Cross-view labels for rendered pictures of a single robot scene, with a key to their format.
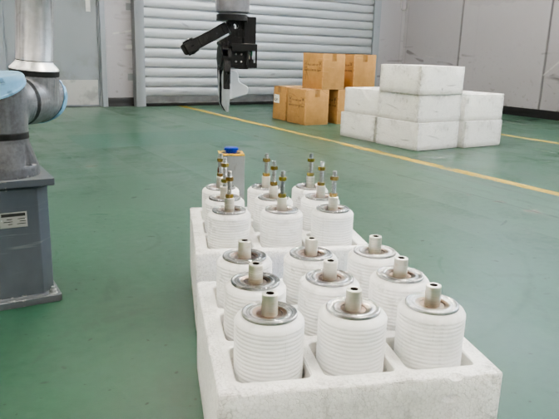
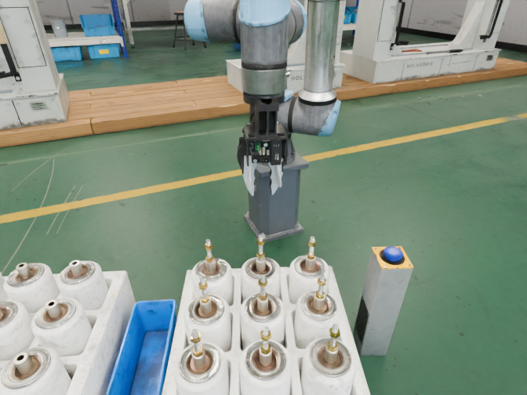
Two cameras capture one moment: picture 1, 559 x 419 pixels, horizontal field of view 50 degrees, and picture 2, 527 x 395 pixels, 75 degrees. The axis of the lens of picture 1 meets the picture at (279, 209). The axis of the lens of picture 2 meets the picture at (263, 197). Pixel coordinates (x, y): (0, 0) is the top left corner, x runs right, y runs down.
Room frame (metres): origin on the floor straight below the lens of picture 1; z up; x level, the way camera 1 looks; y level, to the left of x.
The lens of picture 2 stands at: (1.50, -0.47, 0.83)
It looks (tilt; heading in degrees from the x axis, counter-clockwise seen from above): 32 degrees down; 98
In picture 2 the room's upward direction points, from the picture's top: straight up
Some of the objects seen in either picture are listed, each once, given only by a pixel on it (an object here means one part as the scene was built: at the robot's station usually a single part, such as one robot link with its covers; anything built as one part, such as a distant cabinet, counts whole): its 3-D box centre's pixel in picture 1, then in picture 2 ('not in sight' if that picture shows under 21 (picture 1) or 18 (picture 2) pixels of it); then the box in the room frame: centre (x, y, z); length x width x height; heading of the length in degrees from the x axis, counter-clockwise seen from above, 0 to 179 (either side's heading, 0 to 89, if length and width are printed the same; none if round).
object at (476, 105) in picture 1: (462, 105); not in sight; (4.39, -1.29, 0.27); 0.39 x 0.39 x 0.18; 33
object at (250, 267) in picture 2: (225, 198); (260, 267); (1.41, 0.13, 0.25); 0.08 x 0.08 x 0.01
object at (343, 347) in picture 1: (348, 367); not in sight; (0.78, -0.11, 0.16); 0.10 x 0.10 x 0.18
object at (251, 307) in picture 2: (273, 197); (263, 307); (1.43, 0.02, 0.25); 0.08 x 0.08 x 0.01
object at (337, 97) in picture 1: (338, 105); not in sight; (5.53, -0.50, 0.15); 0.30 x 0.24 x 0.30; 32
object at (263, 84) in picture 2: (232, 5); (265, 80); (1.42, 0.12, 0.69); 0.08 x 0.08 x 0.05
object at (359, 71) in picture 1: (354, 71); not in sight; (5.64, -0.64, 0.45); 0.30 x 0.24 x 0.30; 29
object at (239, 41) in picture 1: (235, 42); (264, 128); (1.42, 0.11, 0.61); 0.09 x 0.08 x 0.12; 105
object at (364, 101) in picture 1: (382, 101); not in sight; (4.54, -0.73, 0.27); 0.39 x 0.39 x 0.18; 34
